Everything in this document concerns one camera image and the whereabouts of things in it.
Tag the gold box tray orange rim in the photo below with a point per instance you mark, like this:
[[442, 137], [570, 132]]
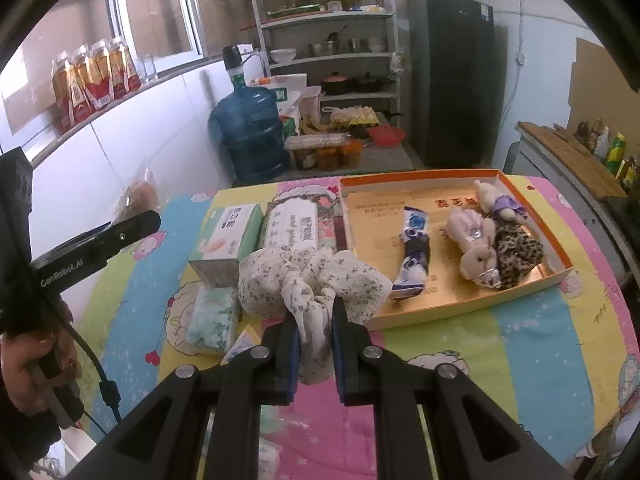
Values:
[[380, 220]]

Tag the metal bowl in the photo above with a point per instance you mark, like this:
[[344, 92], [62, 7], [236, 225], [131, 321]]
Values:
[[322, 49]]

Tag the egg tray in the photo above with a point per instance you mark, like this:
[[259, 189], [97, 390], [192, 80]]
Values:
[[355, 116]]

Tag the person's left hand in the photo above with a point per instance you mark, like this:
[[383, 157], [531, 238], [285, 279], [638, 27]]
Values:
[[25, 370]]

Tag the wide white bowl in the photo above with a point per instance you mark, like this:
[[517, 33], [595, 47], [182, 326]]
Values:
[[283, 55]]

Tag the green white carton box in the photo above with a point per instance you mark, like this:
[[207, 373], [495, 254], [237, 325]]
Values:
[[225, 232]]

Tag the floral print tissue pack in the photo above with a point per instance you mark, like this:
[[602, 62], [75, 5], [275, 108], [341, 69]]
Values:
[[295, 225]]

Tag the pink plush rabbit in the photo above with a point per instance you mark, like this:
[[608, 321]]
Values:
[[470, 245]]

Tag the leopard print scrunchie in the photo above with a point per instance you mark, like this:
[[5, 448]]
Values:
[[520, 255]]

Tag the white floral scrunchie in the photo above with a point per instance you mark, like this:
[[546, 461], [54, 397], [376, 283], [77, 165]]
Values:
[[310, 280]]

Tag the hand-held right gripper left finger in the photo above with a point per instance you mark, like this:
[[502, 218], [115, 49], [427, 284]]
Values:
[[292, 365]]

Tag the clear plastic bag brown contents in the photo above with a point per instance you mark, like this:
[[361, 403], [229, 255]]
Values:
[[140, 197]]

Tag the metal cups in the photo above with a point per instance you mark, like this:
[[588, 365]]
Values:
[[355, 45]]

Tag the blue water jug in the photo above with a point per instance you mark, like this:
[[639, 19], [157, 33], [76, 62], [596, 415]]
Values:
[[247, 130]]

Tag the plain white sack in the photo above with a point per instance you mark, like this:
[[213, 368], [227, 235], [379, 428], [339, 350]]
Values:
[[310, 102]]

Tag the grey kitchen cabinet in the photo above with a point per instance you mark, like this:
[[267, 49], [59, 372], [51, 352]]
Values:
[[550, 165]]

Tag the white framed window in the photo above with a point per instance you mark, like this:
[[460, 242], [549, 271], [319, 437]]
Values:
[[150, 15]]

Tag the clear flat food box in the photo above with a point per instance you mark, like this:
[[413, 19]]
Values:
[[315, 141]]

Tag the person's left forearm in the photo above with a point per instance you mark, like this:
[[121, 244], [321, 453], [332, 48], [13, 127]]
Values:
[[25, 445]]

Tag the blue white wipes packet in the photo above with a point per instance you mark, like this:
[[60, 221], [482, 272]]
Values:
[[412, 260]]

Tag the large cardboard sheet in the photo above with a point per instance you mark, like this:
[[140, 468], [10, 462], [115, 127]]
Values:
[[595, 80]]

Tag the clear jar dark contents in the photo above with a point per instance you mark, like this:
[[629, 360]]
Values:
[[305, 159]]

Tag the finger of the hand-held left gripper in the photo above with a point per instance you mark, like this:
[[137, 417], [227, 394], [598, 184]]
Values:
[[135, 230]]

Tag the small white bowl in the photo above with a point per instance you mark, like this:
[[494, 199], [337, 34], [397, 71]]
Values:
[[376, 44]]

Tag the metal shelf rack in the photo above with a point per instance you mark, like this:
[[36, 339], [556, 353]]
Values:
[[325, 16]]

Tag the small floral tissue packet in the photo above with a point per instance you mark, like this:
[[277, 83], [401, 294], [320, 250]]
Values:
[[212, 317]]

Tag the beige teddy bear plush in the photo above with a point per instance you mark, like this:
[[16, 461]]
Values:
[[487, 195]]

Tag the clear jar orange contents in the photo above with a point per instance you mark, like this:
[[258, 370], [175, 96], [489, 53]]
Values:
[[330, 158], [352, 152]]

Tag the bunch of bananas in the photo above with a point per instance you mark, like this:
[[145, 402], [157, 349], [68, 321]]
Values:
[[315, 126]]

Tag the dark refrigerator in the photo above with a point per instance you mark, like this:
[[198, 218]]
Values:
[[450, 85]]

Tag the amber glass bottle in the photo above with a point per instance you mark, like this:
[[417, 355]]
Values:
[[627, 170]]

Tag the green tray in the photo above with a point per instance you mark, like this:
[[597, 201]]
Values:
[[295, 9]]

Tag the kitchen knife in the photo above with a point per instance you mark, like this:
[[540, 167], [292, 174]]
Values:
[[570, 137]]

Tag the white plastic bottle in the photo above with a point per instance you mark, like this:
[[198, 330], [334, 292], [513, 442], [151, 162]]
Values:
[[602, 142]]

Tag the black water pump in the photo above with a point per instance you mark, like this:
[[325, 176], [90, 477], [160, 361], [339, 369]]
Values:
[[232, 60]]

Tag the clear drinking glass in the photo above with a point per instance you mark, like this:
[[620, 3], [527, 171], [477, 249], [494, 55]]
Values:
[[150, 67]]

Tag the wooden cutting board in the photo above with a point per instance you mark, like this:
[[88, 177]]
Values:
[[575, 160]]

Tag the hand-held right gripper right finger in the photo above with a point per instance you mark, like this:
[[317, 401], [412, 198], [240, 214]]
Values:
[[339, 360]]

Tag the black frying pan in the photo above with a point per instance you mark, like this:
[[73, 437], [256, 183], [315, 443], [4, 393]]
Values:
[[370, 82]]

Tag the dark sauce bottle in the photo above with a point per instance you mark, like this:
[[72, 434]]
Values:
[[582, 130], [596, 130]]

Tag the black pot red lid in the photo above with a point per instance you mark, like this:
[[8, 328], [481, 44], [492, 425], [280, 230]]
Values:
[[336, 84]]

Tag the white sack green label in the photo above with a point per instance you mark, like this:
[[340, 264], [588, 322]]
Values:
[[280, 91]]

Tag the red plastic basket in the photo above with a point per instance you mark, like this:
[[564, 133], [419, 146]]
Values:
[[386, 135]]

